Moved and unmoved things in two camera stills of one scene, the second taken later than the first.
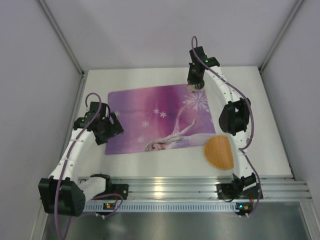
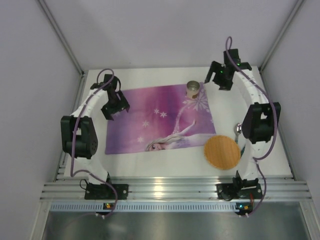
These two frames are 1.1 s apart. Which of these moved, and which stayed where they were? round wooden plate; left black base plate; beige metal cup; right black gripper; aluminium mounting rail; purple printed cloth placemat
Moved: beige metal cup; right black gripper
Stayed: round wooden plate; left black base plate; purple printed cloth placemat; aluminium mounting rail
